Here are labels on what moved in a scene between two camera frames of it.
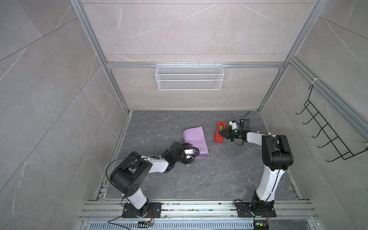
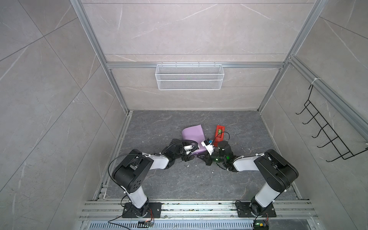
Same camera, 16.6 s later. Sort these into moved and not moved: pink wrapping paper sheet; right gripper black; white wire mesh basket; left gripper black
Moved: right gripper black
Not moved: pink wrapping paper sheet; white wire mesh basket; left gripper black
